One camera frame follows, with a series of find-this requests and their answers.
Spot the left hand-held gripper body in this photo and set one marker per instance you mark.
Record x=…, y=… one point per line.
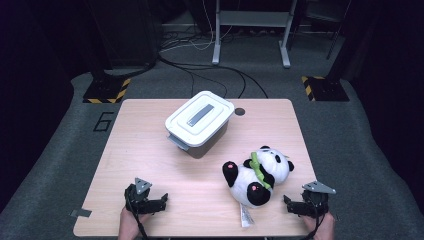
x=140, y=200

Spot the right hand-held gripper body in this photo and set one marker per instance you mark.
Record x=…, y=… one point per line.
x=316, y=203

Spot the panda plush toy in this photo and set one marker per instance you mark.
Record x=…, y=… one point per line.
x=246, y=186

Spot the clear plastic storage box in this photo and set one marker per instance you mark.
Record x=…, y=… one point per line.
x=213, y=143

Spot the person's right hand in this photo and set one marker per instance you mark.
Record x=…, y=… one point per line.
x=323, y=228

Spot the person's left hand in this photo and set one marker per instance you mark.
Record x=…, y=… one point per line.
x=128, y=225

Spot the grey tape strip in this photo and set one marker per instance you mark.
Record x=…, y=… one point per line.
x=81, y=213

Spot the dark metal stand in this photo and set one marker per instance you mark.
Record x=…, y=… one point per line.
x=335, y=40

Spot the white metal stand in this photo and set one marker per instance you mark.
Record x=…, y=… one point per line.
x=253, y=18

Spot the black yellow striped base plate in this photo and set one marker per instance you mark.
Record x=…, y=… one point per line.
x=328, y=90
x=106, y=91

